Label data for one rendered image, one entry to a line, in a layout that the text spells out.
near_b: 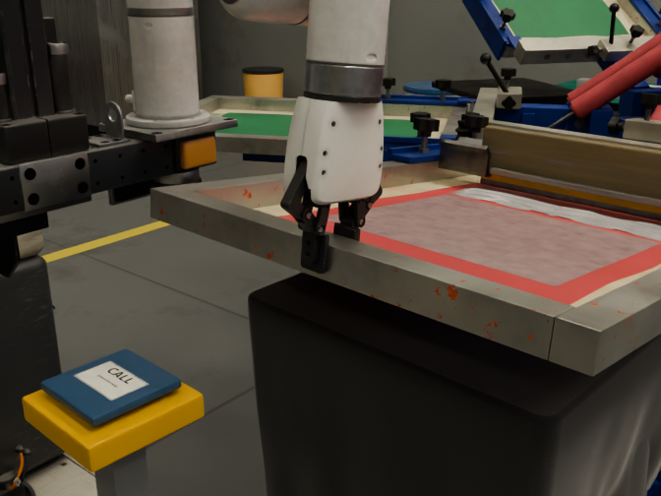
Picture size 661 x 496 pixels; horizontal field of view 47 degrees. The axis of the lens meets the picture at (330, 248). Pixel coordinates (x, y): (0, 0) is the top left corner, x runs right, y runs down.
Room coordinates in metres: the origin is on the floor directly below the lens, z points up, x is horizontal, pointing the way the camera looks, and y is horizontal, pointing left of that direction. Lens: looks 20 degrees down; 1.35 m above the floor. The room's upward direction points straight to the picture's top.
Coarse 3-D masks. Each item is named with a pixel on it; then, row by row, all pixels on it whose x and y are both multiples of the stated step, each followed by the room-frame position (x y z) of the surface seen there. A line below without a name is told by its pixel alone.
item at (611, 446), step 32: (640, 352) 0.77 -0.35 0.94; (608, 384) 0.71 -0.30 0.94; (640, 384) 0.79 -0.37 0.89; (576, 416) 0.66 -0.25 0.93; (608, 416) 0.72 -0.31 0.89; (640, 416) 0.82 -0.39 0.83; (576, 448) 0.66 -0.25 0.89; (608, 448) 0.74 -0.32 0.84; (640, 448) 0.85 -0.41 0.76; (576, 480) 0.68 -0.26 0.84; (608, 480) 0.77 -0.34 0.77; (640, 480) 0.85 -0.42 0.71
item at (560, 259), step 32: (512, 224) 0.99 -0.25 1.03; (544, 224) 1.00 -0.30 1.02; (576, 224) 1.01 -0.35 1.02; (416, 256) 0.80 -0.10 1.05; (448, 256) 0.81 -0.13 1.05; (480, 256) 0.82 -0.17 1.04; (512, 256) 0.83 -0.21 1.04; (544, 256) 0.84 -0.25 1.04; (576, 256) 0.85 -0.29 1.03; (608, 256) 0.85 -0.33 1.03; (640, 256) 0.87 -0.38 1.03; (544, 288) 0.71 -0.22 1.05; (576, 288) 0.72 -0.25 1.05
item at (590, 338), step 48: (192, 192) 0.90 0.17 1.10; (240, 192) 0.97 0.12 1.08; (240, 240) 0.79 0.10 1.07; (288, 240) 0.74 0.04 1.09; (336, 240) 0.72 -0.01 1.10; (384, 288) 0.65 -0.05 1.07; (432, 288) 0.61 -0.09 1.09; (480, 288) 0.59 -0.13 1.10; (624, 288) 0.62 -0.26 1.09; (480, 336) 0.58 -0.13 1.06; (528, 336) 0.55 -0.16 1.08; (576, 336) 0.52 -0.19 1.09; (624, 336) 0.55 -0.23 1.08
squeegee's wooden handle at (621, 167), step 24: (504, 144) 1.23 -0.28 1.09; (528, 144) 1.20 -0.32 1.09; (552, 144) 1.17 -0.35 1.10; (576, 144) 1.15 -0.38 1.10; (600, 144) 1.12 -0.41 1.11; (504, 168) 1.22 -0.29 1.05; (528, 168) 1.19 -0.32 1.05; (552, 168) 1.16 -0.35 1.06; (576, 168) 1.14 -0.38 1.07; (600, 168) 1.11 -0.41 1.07; (624, 168) 1.09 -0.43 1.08; (648, 168) 1.07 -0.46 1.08; (648, 192) 1.06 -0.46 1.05
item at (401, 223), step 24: (432, 192) 1.18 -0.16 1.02; (504, 192) 1.22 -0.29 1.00; (288, 216) 0.95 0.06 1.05; (336, 216) 0.97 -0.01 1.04; (384, 216) 0.99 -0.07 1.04; (408, 216) 1.00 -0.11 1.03; (432, 216) 1.01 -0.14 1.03; (456, 216) 1.02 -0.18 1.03; (480, 216) 1.03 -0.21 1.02; (504, 216) 1.04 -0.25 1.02; (528, 216) 1.05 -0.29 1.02; (360, 240) 0.85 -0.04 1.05; (384, 240) 0.86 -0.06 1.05; (408, 240) 0.87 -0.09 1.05; (432, 240) 0.87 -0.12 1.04
